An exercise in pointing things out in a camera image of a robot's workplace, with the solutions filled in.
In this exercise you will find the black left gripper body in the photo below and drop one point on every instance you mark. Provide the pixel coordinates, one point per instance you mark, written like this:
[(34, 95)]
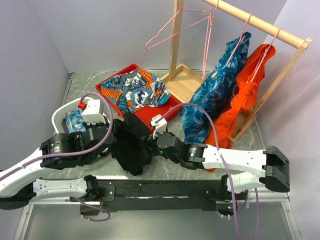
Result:
[(88, 125)]

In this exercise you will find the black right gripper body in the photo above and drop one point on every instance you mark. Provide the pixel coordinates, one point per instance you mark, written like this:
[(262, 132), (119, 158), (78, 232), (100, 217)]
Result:
[(156, 147)]

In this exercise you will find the black shorts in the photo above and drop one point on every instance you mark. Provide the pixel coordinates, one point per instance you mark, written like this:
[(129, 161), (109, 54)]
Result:
[(128, 148)]

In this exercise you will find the pink wire hanger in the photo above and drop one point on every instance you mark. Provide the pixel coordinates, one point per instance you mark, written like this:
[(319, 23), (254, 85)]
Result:
[(211, 18), (176, 30)]

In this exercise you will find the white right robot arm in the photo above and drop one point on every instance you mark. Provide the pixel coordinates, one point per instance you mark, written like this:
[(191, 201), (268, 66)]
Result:
[(246, 169)]

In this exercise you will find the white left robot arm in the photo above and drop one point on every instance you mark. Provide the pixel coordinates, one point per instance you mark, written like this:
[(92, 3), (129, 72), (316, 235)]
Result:
[(26, 181)]

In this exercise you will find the blue floral shorts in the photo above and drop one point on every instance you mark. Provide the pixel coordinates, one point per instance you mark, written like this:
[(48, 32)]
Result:
[(75, 121)]

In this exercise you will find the orange blue patterned shorts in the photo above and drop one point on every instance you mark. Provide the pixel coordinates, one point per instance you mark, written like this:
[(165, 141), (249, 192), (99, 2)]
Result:
[(136, 89)]

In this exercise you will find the blue leaf print shorts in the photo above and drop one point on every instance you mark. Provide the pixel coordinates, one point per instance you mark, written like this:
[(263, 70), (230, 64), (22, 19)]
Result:
[(215, 91)]

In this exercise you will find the pink hanger under blue shorts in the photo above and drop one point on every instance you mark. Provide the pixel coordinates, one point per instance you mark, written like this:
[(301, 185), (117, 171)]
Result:
[(239, 40)]

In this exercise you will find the pink hanger under orange shorts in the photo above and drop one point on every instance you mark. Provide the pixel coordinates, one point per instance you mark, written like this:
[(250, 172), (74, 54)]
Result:
[(262, 56)]

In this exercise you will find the red plastic tray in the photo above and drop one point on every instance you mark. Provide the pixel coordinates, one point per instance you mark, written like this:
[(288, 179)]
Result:
[(146, 113)]

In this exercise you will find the white plastic basket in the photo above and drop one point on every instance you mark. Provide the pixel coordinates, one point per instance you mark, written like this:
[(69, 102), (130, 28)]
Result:
[(58, 117)]

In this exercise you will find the wooden clothes rack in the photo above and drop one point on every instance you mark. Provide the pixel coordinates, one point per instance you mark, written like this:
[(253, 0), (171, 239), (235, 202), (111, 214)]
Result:
[(182, 82)]

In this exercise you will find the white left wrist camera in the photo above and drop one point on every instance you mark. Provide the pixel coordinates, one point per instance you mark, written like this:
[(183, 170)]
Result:
[(92, 111)]

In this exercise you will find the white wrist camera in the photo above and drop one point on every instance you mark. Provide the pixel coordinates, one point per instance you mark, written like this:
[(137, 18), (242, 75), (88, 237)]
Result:
[(159, 124), (92, 111)]

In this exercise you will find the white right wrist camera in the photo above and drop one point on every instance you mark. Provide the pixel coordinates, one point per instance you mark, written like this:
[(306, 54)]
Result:
[(159, 124)]

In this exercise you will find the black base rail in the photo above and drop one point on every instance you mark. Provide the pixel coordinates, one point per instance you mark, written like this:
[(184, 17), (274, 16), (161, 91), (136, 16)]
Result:
[(136, 195)]

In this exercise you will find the empty pink wire hanger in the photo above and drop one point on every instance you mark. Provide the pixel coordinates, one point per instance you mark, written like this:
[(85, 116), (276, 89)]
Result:
[(176, 30)]

